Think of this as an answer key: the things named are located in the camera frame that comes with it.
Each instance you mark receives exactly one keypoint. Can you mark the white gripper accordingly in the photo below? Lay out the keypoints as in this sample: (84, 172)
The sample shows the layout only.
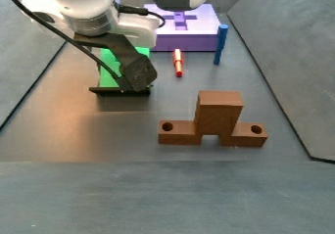
(96, 17)

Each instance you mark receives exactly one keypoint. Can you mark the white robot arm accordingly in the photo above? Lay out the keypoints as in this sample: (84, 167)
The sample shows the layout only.
(170, 5)

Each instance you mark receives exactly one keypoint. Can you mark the purple board with cross slot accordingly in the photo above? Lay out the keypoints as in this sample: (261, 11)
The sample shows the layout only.
(190, 30)

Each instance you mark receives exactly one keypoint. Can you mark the red cylinder peg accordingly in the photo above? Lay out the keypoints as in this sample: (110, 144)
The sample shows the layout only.
(178, 62)

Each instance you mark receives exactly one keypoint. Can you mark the blue cylinder peg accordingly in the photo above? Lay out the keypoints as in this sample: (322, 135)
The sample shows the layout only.
(222, 38)

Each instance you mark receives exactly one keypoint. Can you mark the brown T-shaped block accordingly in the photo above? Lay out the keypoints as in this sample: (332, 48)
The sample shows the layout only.
(218, 110)

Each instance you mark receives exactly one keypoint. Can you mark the black angle bracket fixture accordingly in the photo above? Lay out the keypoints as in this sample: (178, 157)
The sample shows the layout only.
(132, 80)

